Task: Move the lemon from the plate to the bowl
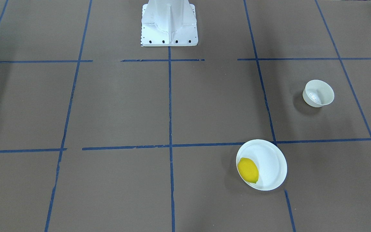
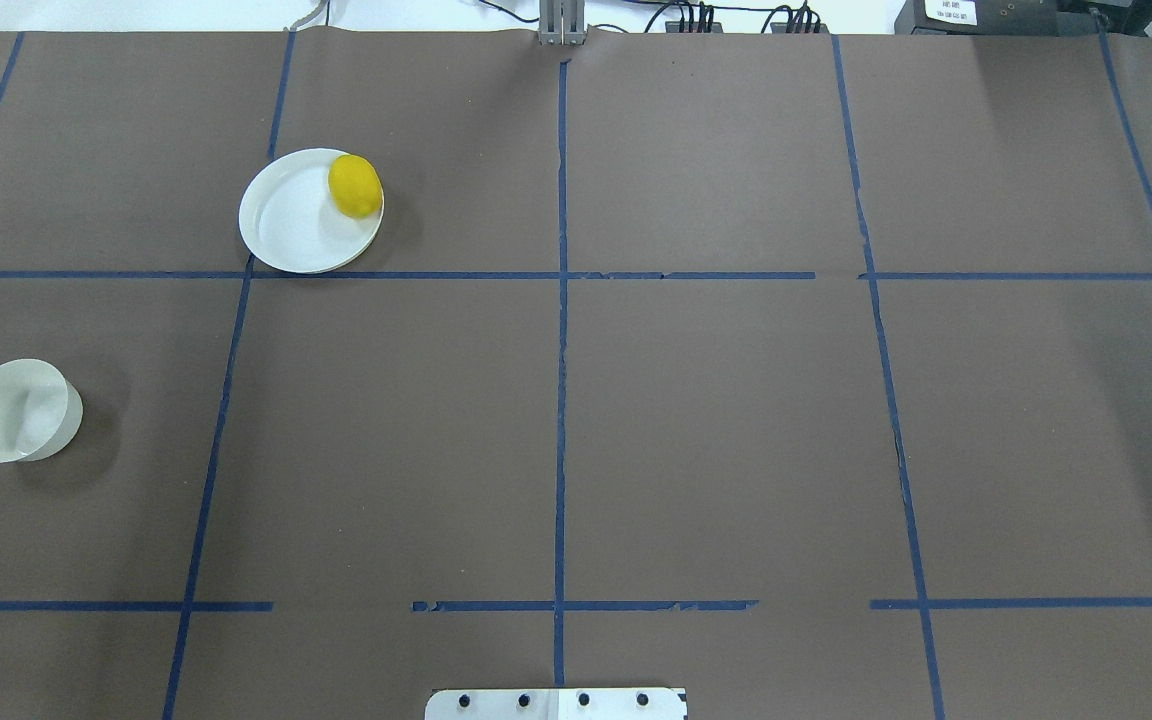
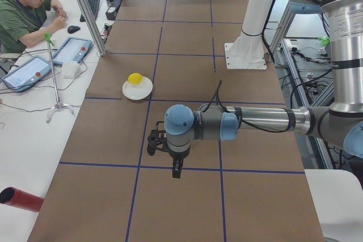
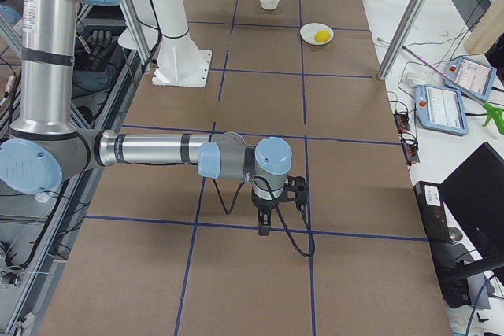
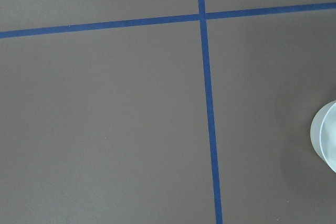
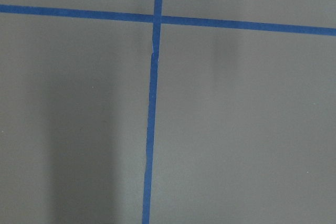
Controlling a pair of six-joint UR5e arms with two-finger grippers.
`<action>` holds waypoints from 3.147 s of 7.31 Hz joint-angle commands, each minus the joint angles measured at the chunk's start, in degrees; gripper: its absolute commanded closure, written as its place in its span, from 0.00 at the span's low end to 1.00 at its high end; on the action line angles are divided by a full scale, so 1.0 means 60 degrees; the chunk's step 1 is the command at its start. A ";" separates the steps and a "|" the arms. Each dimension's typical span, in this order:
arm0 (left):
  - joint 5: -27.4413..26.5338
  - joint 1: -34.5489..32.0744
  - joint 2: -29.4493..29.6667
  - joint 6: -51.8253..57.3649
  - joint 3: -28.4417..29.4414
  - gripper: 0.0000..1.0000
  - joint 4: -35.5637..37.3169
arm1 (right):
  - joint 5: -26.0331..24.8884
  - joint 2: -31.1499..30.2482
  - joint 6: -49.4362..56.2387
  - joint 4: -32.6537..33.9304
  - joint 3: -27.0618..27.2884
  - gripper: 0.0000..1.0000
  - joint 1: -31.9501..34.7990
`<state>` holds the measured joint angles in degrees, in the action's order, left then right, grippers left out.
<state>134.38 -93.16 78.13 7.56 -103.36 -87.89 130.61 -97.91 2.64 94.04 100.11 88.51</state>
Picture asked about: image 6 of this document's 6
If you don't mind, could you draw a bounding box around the long horizontal blue tape strip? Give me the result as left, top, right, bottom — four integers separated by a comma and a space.
1, 4, 335, 37

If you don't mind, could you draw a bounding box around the long vertical blue tape strip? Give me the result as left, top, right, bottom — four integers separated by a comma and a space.
142, 0, 163, 223

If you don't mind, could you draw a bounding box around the brown paper table cover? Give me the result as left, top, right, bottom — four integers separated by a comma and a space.
1, 0, 335, 223

